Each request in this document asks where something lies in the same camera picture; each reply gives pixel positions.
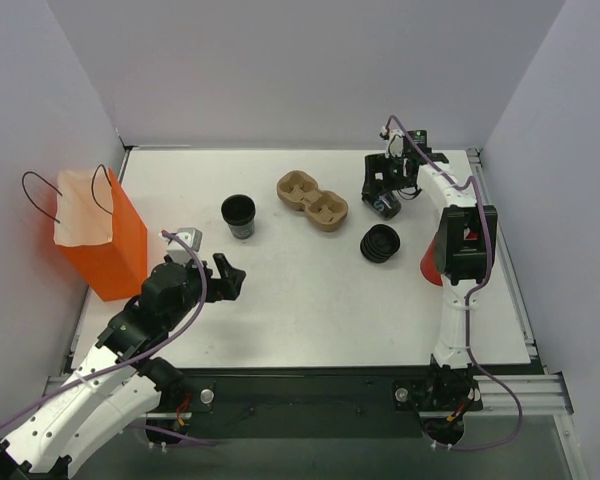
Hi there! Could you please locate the black paper coffee cup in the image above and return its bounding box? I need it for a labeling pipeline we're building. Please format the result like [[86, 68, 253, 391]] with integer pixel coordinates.
[[362, 192, 402, 220]]

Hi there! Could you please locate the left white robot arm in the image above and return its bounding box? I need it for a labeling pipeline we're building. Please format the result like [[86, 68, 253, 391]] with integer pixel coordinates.
[[0, 253, 246, 479]]

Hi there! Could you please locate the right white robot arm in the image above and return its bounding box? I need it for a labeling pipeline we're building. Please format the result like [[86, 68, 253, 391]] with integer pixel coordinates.
[[361, 126, 498, 369]]

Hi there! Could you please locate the brown cardboard cup carrier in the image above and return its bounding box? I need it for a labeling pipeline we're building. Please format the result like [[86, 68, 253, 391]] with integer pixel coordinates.
[[276, 170, 349, 232]]

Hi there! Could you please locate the stack of black lids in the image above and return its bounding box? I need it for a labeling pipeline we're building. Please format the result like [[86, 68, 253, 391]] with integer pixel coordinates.
[[360, 224, 401, 264]]

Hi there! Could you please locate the red plastic cup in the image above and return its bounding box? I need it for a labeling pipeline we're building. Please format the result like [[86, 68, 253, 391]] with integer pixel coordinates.
[[419, 237, 443, 287]]

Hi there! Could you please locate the orange paper bag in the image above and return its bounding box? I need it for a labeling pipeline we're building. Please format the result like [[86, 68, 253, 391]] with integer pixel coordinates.
[[21, 164, 149, 303]]

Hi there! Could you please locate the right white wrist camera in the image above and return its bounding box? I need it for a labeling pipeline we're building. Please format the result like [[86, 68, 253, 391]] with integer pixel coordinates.
[[379, 126, 405, 159]]

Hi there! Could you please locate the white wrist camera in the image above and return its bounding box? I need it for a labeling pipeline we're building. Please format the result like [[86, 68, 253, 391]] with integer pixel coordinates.
[[163, 227, 203, 265], [379, 126, 405, 159]]

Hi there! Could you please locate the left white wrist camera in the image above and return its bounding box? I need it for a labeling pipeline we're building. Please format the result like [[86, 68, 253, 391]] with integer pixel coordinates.
[[163, 227, 203, 265]]

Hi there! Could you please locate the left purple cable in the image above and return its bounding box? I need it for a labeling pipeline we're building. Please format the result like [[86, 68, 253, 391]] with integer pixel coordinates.
[[0, 229, 216, 448]]

